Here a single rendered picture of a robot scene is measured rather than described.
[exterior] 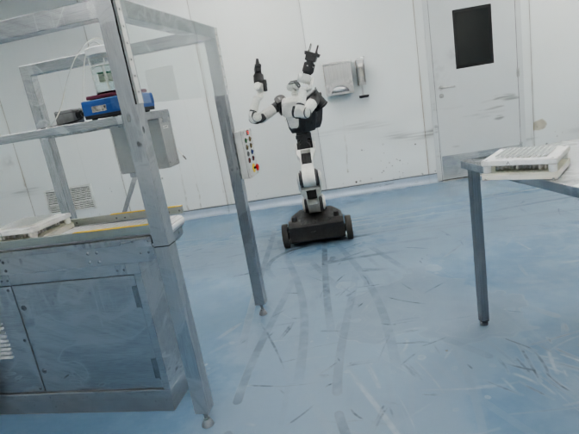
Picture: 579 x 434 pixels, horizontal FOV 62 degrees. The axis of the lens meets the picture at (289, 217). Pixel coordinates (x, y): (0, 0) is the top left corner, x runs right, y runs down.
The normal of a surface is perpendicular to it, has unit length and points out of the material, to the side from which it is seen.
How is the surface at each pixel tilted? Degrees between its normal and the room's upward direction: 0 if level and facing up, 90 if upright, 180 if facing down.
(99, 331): 90
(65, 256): 90
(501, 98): 90
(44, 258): 90
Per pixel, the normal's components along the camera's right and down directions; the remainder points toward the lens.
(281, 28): -0.04, 0.25
